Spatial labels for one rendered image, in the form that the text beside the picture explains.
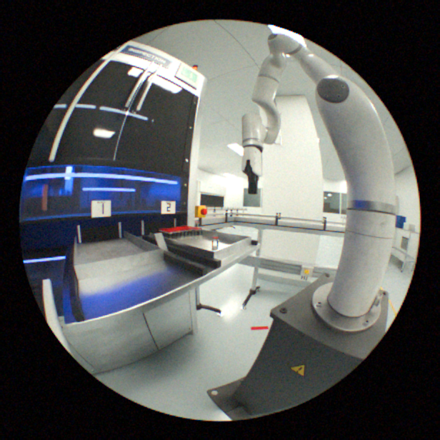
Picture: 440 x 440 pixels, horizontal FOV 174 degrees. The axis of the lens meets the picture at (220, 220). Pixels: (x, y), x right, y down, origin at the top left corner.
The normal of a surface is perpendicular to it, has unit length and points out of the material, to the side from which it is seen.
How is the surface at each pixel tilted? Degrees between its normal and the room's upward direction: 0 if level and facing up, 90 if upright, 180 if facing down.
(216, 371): 0
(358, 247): 90
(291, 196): 90
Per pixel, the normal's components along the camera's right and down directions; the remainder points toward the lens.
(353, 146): -0.86, 0.51
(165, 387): 0.04, -0.99
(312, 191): -0.55, 0.06
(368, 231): -0.92, 0.00
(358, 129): -0.75, 0.60
